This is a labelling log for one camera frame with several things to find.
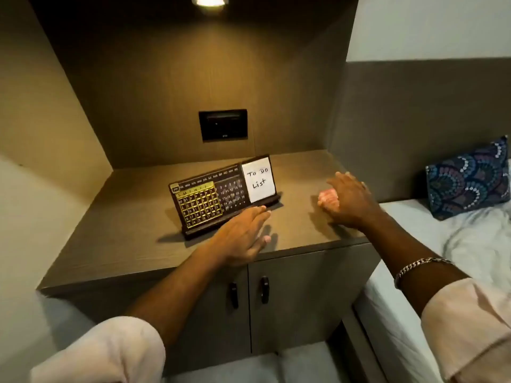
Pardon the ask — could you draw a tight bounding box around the white crumpled bed sheet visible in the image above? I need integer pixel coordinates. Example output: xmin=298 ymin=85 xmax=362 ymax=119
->
xmin=441 ymin=209 xmax=511 ymax=293

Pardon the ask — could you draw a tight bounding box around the blue patterned pillow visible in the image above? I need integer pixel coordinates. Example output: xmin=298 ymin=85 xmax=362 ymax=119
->
xmin=425 ymin=135 xmax=511 ymax=221

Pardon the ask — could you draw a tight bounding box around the grey-brown cabinet door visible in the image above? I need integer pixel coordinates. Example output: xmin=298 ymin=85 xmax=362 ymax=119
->
xmin=158 ymin=269 xmax=253 ymax=373
xmin=248 ymin=241 xmax=382 ymax=355

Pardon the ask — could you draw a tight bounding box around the person's right hand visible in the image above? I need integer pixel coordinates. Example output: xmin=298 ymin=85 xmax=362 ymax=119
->
xmin=327 ymin=171 xmax=385 ymax=229

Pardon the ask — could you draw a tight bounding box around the silver chain bracelet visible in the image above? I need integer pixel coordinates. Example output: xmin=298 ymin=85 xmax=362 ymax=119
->
xmin=394 ymin=257 xmax=454 ymax=290

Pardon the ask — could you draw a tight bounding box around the grey bed frame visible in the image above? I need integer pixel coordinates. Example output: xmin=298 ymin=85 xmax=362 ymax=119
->
xmin=339 ymin=306 xmax=389 ymax=383

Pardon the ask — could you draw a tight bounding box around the grey upholstered headboard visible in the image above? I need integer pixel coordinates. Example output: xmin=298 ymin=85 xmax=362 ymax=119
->
xmin=325 ymin=57 xmax=511 ymax=204

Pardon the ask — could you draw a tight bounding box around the black wall switch panel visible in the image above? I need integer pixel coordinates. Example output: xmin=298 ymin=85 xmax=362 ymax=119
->
xmin=198 ymin=109 xmax=248 ymax=142

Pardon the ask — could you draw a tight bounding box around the white handwritten note card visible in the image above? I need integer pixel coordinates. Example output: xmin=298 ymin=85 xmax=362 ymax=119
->
xmin=241 ymin=156 xmax=277 ymax=204

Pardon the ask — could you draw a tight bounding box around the grey-brown bedside cabinet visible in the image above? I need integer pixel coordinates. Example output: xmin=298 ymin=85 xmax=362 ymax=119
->
xmin=36 ymin=149 xmax=382 ymax=375

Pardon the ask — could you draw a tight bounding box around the person's left forearm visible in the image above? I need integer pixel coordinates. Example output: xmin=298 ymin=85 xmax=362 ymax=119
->
xmin=124 ymin=237 xmax=237 ymax=348

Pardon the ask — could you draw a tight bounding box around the person's pale pink sleeve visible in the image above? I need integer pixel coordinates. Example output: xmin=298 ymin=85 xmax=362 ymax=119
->
xmin=421 ymin=277 xmax=511 ymax=383
xmin=30 ymin=315 xmax=167 ymax=383

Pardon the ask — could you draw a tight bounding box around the dark wooden desk calendar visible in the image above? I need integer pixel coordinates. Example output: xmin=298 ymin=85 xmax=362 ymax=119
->
xmin=168 ymin=155 xmax=285 ymax=241

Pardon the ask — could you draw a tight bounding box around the small pink wad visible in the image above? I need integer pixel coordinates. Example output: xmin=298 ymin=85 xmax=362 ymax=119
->
xmin=318 ymin=189 xmax=340 ymax=208

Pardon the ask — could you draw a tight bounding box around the person's right pale pink sleeve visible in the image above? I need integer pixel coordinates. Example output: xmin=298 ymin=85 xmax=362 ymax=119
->
xmin=421 ymin=277 xmax=511 ymax=383

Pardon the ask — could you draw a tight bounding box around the person's left hand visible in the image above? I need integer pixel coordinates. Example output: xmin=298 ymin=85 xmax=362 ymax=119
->
xmin=209 ymin=206 xmax=273 ymax=269

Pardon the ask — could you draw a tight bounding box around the person's right forearm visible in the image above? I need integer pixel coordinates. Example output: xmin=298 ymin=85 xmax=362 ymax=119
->
xmin=359 ymin=209 xmax=473 ymax=311

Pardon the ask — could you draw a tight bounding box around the white bed mattress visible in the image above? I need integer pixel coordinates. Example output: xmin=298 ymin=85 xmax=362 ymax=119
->
xmin=355 ymin=197 xmax=511 ymax=383

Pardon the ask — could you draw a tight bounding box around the person's left pale pink sleeve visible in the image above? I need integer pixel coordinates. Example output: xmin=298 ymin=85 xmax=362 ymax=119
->
xmin=30 ymin=315 xmax=167 ymax=383

